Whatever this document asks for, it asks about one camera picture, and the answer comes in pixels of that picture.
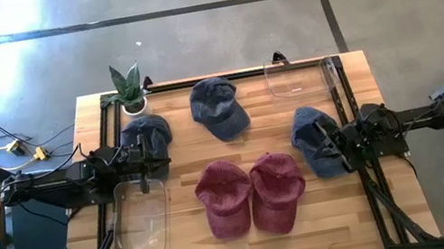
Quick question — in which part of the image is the black floor cable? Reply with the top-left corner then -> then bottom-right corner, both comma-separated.
0,103 -> 79,155

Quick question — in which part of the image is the lighter blue baseball cap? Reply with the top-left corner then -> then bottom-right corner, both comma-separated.
285,100 -> 350,184

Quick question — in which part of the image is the dark blue baseball cap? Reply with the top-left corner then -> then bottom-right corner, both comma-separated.
115,110 -> 181,188
185,71 -> 254,147

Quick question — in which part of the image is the black aluminium table frame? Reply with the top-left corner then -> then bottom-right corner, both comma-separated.
28,30 -> 443,249

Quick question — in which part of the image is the yellow cable connector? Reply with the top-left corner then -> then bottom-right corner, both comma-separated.
32,144 -> 51,162
5,138 -> 27,159

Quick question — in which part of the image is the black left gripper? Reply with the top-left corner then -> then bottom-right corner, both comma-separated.
113,128 -> 177,198

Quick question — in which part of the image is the white plant pot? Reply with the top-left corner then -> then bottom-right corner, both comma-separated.
120,96 -> 153,121

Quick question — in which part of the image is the green snake plant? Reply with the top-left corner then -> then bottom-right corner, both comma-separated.
95,59 -> 155,119

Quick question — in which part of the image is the red baseball cap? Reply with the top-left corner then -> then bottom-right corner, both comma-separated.
242,147 -> 315,239
190,154 -> 261,244

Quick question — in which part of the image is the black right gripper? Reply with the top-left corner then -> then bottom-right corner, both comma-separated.
300,111 -> 373,180

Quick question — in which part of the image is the clear plastic bin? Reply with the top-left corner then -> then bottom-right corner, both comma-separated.
98,174 -> 177,249
262,48 -> 343,104

